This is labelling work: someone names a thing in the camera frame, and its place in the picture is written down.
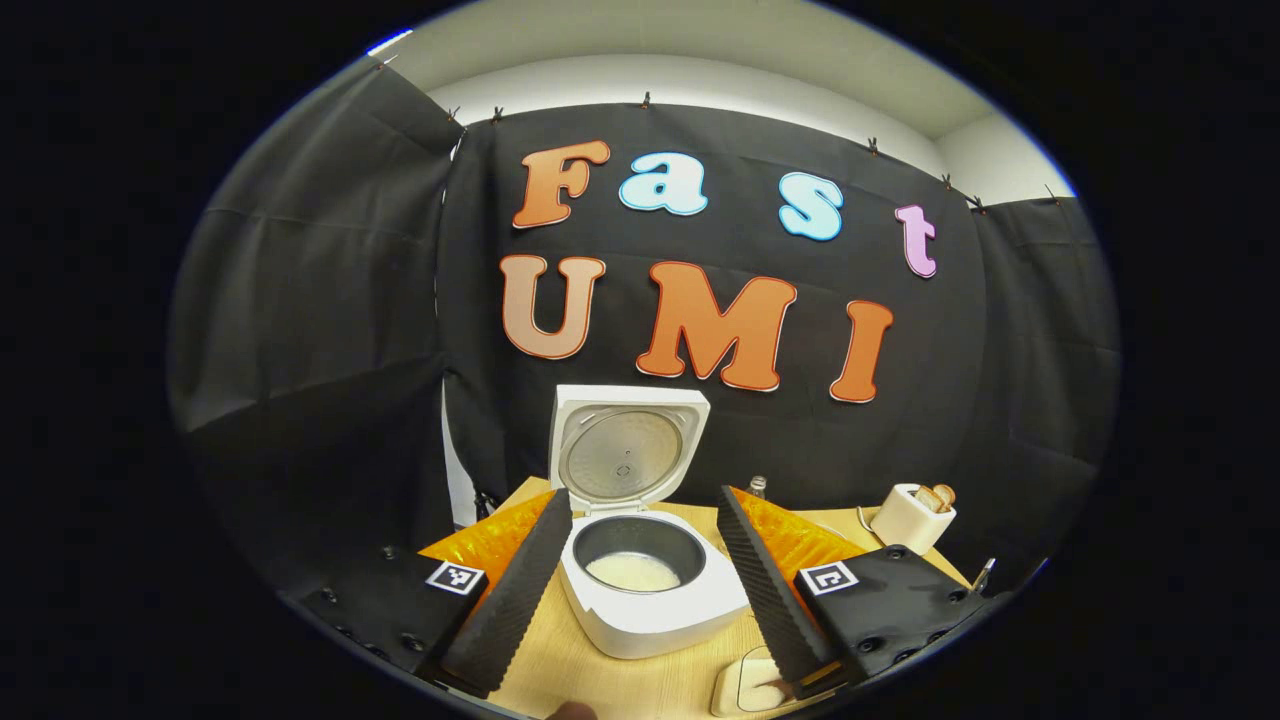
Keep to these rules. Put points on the cream box of rice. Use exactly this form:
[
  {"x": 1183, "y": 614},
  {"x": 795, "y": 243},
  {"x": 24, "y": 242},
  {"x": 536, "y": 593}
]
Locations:
[{"x": 735, "y": 690}]

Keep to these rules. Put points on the white toaster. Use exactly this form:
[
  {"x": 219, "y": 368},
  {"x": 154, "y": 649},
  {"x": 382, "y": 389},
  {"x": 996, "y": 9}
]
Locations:
[{"x": 905, "y": 525}]

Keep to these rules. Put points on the black backdrop cloth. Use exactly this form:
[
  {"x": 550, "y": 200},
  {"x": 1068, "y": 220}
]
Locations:
[{"x": 320, "y": 300}]

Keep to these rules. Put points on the white rice cooker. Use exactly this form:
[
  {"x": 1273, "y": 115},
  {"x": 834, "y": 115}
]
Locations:
[{"x": 650, "y": 620}]

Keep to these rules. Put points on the toast bread slice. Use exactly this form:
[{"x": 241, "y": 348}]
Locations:
[
  {"x": 927, "y": 498},
  {"x": 945, "y": 493}
]

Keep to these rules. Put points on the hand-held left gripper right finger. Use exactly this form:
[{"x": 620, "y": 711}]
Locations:
[{"x": 765, "y": 590}]

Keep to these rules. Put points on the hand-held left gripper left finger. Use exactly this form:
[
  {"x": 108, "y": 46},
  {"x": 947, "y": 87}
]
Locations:
[{"x": 510, "y": 610}]

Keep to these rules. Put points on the grey metal bar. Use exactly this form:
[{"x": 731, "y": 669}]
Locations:
[{"x": 984, "y": 575}]

